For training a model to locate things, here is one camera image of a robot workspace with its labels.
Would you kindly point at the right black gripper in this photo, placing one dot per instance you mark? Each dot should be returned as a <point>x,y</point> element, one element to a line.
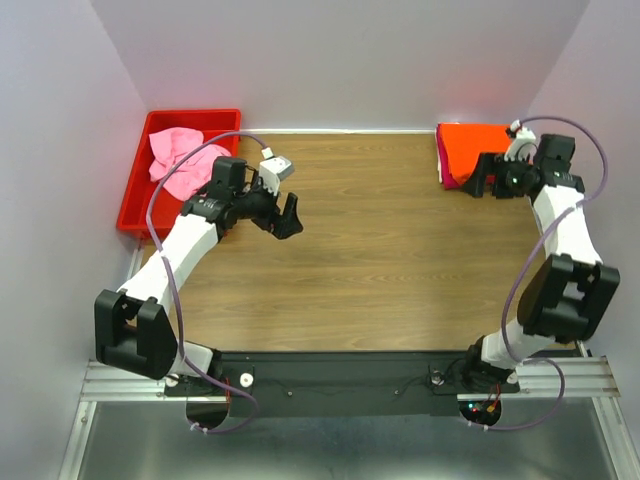
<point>490,163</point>

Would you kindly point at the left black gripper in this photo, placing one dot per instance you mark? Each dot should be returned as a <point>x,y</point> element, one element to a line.
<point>281,226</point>

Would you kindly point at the orange t shirt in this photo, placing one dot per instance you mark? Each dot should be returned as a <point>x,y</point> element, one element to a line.
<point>479,138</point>

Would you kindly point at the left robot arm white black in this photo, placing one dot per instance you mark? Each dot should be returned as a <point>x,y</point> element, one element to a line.
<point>132,327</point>

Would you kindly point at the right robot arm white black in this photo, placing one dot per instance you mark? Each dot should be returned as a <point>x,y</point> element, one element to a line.
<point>569,294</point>

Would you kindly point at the folded magenta t shirt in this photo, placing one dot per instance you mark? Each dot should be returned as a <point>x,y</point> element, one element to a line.
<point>457,164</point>

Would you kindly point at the pink t shirt in bin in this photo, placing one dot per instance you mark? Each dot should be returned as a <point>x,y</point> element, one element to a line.
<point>169,147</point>

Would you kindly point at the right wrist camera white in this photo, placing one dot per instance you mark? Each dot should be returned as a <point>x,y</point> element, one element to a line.
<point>522,141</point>

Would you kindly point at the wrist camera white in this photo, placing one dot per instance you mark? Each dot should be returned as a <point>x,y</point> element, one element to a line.
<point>273,170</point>
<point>522,141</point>

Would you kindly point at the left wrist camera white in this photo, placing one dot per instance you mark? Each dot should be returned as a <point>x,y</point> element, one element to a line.
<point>273,170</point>

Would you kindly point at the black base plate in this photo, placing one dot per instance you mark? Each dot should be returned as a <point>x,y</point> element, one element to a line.
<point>342,383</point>

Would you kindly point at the aluminium rail frame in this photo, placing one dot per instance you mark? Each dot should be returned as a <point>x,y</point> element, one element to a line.
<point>258,295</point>

